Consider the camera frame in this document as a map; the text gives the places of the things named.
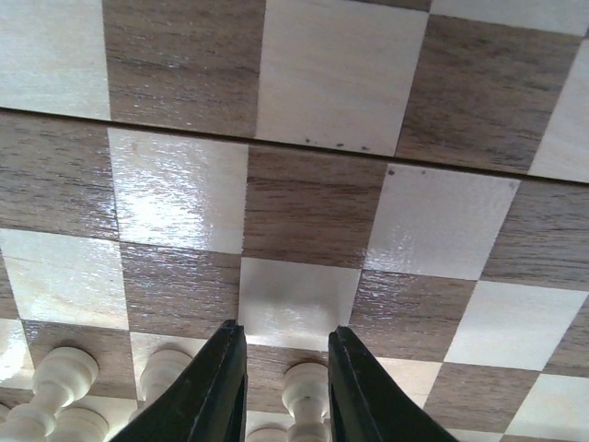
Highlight white chess pawn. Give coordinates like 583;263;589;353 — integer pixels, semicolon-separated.
282;363;330;442
1;347;98;441

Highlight wooden chess board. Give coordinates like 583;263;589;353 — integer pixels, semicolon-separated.
1;1;588;441

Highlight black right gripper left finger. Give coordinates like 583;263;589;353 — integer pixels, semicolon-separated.
112;320;248;442

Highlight white chess piece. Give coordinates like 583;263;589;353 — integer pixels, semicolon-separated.
129;349;191;423

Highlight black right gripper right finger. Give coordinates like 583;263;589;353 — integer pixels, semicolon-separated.
328;326;456;442

